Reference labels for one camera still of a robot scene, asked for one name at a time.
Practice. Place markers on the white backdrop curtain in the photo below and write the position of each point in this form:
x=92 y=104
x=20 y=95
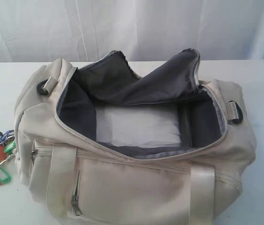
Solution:
x=86 y=30

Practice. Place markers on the beige duffel bag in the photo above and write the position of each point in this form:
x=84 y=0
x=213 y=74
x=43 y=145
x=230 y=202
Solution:
x=64 y=166

